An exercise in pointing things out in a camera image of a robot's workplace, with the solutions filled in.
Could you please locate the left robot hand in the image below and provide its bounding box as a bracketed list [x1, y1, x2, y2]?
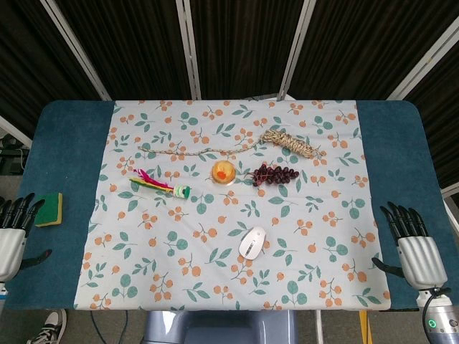
[0, 192, 53, 283]

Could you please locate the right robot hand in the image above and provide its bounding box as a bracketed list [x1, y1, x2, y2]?
[371, 201, 449, 290]

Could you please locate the colourful feather shuttlecock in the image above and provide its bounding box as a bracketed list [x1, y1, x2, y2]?
[129, 168, 192, 199]

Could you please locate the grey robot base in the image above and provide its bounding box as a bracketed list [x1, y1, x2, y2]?
[143, 310, 298, 344]

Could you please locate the green yellow sponge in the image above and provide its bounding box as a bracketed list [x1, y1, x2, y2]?
[34, 192, 64, 229]

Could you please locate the blue table mat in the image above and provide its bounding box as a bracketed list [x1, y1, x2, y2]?
[0, 99, 446, 312]

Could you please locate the black white sneaker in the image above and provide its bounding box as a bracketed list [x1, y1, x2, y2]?
[27, 309, 68, 344]

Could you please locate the dark red grape bunch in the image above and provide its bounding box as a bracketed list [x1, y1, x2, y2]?
[245, 163, 301, 188]

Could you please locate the white computer mouse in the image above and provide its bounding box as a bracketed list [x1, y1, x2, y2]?
[239, 226, 268, 260]

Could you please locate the floral patterned tablecloth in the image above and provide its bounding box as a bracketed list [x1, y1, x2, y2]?
[73, 99, 392, 311]

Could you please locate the orange jelly cup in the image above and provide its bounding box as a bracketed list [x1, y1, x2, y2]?
[210, 160, 237, 186]

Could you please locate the black folding screen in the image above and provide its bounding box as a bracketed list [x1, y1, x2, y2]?
[0, 0, 459, 187]

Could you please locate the braided jute rope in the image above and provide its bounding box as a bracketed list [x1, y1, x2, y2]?
[138, 129, 327, 159]

